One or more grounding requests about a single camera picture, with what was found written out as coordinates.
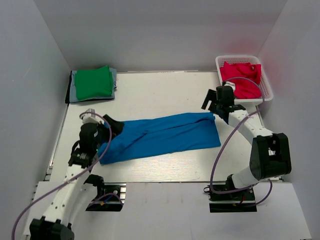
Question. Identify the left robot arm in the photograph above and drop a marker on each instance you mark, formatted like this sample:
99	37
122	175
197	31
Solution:
80	189

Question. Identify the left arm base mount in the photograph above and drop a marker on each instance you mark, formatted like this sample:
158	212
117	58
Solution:
111	199

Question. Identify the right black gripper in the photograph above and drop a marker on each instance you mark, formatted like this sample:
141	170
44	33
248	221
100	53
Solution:
211	96

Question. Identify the white plastic basket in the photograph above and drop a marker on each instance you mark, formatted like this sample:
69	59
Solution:
264	85

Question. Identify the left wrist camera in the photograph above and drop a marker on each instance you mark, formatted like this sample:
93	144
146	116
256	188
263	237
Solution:
89	117

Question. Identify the black folded t-shirt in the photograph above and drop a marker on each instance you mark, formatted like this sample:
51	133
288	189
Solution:
71	89

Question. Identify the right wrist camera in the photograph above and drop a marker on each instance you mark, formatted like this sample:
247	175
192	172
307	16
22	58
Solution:
229	84

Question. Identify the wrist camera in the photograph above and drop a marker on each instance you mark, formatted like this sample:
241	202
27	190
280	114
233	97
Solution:
89	117
229	84

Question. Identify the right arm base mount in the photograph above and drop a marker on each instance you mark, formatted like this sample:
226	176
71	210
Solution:
238	202

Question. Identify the green folded t-shirt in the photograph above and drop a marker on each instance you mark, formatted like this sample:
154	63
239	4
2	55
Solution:
91	83

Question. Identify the grey folded t-shirt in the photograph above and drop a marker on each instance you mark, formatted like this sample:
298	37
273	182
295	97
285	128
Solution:
112	96

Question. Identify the red t-shirt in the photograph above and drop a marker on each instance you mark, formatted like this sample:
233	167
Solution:
246	76

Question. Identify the blue t-shirt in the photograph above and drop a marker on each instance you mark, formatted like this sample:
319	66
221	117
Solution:
165	135

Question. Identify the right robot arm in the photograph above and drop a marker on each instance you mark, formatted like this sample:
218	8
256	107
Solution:
270	152

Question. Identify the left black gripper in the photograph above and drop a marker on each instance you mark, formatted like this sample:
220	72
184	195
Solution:
116	126

